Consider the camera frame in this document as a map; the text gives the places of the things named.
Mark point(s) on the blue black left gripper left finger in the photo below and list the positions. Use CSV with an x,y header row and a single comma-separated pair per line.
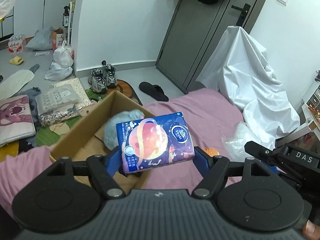
x,y
68,194

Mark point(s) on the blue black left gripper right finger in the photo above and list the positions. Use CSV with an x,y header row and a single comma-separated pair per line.
x,y
248,194

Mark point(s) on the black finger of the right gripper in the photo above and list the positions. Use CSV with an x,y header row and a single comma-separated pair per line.
x,y
261,153

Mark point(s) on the clear bubble wrap bag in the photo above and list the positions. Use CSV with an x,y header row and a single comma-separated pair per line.
x,y
235,144

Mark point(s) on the hamburger plush toy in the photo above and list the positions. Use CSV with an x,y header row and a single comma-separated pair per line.
x,y
211,152

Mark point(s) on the blue tissue pack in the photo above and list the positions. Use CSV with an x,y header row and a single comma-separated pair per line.
x,y
154,142

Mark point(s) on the operator hand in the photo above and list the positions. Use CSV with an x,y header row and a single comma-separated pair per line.
x,y
311,231

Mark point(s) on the white desk with clutter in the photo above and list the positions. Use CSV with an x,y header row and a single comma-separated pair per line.
x,y
306,136

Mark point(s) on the pink bed sheet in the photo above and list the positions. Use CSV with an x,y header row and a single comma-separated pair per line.
x,y
209,117

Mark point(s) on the brown cardboard box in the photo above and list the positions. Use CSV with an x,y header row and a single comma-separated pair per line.
x,y
86,139

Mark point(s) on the green cartoon floor mat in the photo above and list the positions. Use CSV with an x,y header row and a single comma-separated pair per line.
x,y
58,123

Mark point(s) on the grey plush mouse toy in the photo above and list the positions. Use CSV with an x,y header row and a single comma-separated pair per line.
x,y
110,132

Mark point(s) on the white draped cloth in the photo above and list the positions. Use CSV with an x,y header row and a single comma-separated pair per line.
x,y
239,70

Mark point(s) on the pink cartoon laptop sleeve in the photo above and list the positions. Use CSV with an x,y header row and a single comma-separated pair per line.
x,y
16,119

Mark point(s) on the clear packaged bedding bag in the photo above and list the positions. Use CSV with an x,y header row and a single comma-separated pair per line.
x,y
57,105

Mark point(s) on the grey sneaker left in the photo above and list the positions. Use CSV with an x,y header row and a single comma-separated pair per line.
x,y
97,81

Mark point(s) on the grey sneaker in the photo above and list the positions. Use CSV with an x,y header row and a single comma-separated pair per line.
x,y
109,75
97,81

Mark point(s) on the black slipper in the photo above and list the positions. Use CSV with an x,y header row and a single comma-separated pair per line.
x,y
155,91

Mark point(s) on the white insole slipper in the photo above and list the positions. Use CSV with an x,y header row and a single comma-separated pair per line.
x,y
16,81

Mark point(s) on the grey sneaker right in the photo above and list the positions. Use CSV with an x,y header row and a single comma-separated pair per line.
x,y
109,75

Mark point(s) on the grey door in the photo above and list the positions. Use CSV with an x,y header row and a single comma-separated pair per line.
x,y
193,34

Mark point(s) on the yellow slipper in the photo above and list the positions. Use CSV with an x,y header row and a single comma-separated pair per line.
x,y
16,61

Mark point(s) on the grey plastic bag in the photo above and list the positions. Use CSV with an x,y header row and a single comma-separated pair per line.
x,y
43,40

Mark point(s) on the bottled water pack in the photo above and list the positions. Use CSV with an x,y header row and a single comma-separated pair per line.
x,y
16,43

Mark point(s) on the orange cardboard box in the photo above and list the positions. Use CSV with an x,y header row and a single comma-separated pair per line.
x,y
57,36

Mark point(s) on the black spray bottle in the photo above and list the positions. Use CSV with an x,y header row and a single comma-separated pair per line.
x,y
66,17

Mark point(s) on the white cabinet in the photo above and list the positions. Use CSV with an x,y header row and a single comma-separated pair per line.
x,y
29,16

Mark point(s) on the white red plastic bag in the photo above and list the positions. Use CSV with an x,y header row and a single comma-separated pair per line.
x,y
5,8

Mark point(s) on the black door handle lock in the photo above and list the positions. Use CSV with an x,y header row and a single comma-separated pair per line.
x,y
244,12

